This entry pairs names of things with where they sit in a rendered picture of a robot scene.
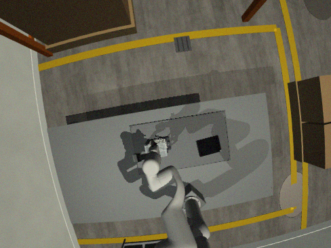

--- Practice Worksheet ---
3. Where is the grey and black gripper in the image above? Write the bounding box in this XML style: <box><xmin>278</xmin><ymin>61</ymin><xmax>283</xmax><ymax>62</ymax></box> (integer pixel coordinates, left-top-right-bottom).
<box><xmin>148</xmin><ymin>140</ymin><xmax>161</xmax><ymax>156</ymax></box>

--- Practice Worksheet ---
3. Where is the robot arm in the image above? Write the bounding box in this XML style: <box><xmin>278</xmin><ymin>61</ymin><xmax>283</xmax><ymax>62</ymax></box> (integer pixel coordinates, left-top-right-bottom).
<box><xmin>132</xmin><ymin>152</ymin><xmax>211</xmax><ymax>248</ymax></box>

